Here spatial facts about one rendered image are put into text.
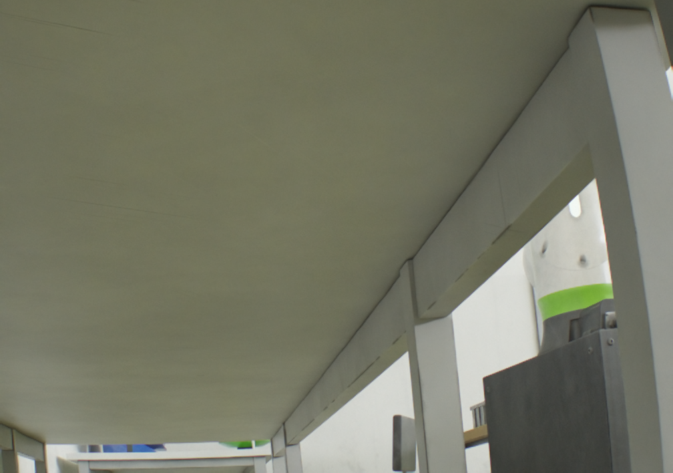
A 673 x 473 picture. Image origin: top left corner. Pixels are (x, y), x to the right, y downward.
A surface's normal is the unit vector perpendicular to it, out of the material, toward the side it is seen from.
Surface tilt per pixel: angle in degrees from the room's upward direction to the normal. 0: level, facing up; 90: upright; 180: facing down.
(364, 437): 90
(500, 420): 90
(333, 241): 180
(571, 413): 90
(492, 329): 90
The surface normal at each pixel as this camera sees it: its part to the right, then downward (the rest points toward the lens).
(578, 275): -0.31, -0.26
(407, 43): 0.09, 0.95
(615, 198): -0.99, 0.05
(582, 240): -0.07, -0.29
